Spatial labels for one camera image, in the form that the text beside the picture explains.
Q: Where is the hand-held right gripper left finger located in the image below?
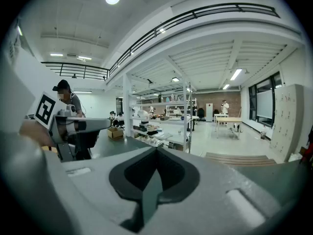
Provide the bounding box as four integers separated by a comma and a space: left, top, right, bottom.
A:
46, 146, 157, 235

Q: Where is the person's left forearm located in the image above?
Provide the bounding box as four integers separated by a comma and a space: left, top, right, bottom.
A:
19, 119, 57, 148

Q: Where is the black balcony railing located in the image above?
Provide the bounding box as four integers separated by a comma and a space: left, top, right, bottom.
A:
41, 3, 281, 81

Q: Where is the wooden table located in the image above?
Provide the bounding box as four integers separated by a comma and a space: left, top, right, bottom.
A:
215, 117, 243, 140

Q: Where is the beige locker cabinet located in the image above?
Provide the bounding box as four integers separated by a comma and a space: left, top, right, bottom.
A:
268, 84, 305, 163

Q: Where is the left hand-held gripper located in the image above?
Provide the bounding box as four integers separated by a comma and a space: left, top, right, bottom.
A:
33, 91, 112, 162

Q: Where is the ceiling tube light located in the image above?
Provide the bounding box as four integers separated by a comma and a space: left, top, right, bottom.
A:
229, 68, 243, 81

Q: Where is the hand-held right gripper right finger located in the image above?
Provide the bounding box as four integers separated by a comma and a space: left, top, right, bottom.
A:
142, 146, 282, 235

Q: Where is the white refrigerator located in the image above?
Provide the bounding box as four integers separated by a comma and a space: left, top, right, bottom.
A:
205, 102, 214, 122

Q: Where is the cardboard box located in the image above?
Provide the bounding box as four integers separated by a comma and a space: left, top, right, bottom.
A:
107, 127, 124, 141

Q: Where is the white projection screen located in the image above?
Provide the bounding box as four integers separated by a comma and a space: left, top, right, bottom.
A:
256, 90, 273, 119

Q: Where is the red bag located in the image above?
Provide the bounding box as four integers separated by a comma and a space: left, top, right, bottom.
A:
301, 144, 313, 165

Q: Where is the white plastic bag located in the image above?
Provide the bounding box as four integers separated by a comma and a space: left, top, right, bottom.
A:
288, 153, 303, 163

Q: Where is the wooden slatted platform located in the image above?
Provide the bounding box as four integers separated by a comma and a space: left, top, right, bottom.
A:
204, 152, 277, 167

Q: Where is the white metal shelving rack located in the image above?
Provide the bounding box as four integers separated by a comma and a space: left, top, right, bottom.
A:
122, 72, 196, 154

